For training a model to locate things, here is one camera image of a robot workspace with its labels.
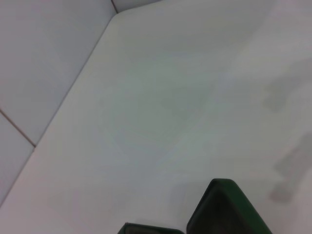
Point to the green glasses case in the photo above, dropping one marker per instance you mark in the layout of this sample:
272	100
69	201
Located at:
219	214

